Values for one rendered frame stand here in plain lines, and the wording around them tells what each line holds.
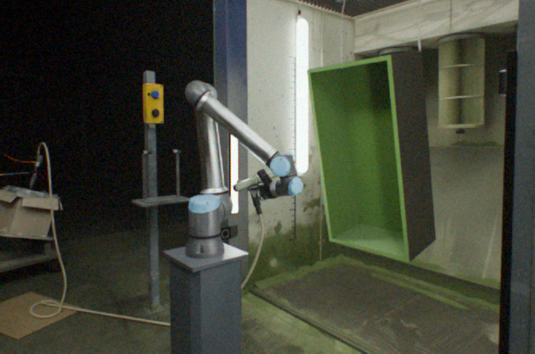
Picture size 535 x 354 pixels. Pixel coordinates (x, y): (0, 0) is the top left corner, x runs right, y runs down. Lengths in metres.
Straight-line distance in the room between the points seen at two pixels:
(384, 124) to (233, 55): 1.15
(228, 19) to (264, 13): 0.35
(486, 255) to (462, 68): 1.41
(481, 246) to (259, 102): 1.94
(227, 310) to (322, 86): 1.53
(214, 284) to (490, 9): 2.60
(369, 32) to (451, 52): 0.77
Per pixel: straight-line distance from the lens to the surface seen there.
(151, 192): 2.66
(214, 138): 1.96
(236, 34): 2.82
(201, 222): 1.80
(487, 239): 3.23
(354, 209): 2.94
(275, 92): 2.97
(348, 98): 2.74
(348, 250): 3.67
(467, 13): 3.29
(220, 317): 1.90
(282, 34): 3.10
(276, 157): 1.72
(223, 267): 1.82
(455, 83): 3.29
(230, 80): 2.72
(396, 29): 3.54
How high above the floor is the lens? 1.22
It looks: 3 degrees down
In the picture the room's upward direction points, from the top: straight up
